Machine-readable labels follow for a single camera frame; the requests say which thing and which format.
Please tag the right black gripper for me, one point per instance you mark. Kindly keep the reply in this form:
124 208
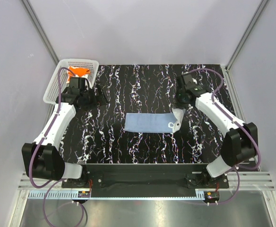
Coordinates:
182 106

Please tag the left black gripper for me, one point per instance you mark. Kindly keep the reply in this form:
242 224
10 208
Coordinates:
95 100

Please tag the orange white patterned towel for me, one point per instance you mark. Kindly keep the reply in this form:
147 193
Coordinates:
78 71

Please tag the light blue towel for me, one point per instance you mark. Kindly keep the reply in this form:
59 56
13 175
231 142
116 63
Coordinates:
154 122

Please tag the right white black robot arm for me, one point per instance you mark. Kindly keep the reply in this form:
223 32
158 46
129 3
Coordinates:
240 139

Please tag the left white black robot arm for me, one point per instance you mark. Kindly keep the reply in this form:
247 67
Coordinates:
41 158

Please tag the black marble pattern mat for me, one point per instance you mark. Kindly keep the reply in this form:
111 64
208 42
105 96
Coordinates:
99 137

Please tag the white plastic basket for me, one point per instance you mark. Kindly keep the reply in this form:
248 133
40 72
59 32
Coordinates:
52 91

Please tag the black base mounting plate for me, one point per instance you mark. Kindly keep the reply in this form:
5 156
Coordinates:
104 175

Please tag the left small electronics box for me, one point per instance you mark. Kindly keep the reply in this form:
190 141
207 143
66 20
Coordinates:
84 194

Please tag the small electronics box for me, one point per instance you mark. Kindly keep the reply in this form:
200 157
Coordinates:
213 195
84 194

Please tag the right small electronics box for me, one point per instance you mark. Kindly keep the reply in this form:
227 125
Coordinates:
213 195

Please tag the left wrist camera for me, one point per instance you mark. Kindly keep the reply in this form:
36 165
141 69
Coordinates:
79 84

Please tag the aluminium frame rail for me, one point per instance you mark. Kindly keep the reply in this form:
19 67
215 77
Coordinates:
248 181

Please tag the slotted cable duct rail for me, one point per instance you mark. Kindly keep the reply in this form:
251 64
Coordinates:
95 195

